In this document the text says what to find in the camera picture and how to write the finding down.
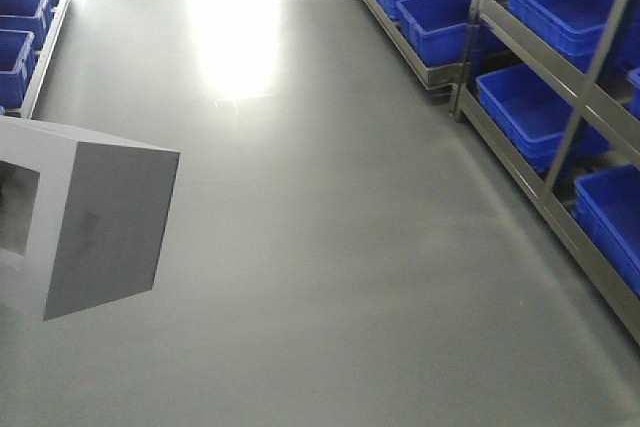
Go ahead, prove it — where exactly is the gray hollow cube base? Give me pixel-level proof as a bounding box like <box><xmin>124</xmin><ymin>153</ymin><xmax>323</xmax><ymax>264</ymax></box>
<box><xmin>1</xmin><ymin>117</ymin><xmax>180</xmax><ymax>321</ymax></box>

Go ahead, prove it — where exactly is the right steel rack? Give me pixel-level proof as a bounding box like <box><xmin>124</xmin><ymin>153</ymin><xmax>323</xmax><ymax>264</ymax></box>
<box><xmin>363</xmin><ymin>0</ymin><xmax>639</xmax><ymax>336</ymax></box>

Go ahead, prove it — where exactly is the steel rack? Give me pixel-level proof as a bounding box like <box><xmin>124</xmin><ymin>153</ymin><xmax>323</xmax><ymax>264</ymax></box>
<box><xmin>363</xmin><ymin>0</ymin><xmax>639</xmax><ymax>336</ymax></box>
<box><xmin>1</xmin><ymin>0</ymin><xmax>70</xmax><ymax>118</ymax></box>

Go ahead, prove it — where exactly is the left steel rack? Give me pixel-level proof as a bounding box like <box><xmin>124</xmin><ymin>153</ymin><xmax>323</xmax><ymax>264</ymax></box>
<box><xmin>1</xmin><ymin>0</ymin><xmax>70</xmax><ymax>118</ymax></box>

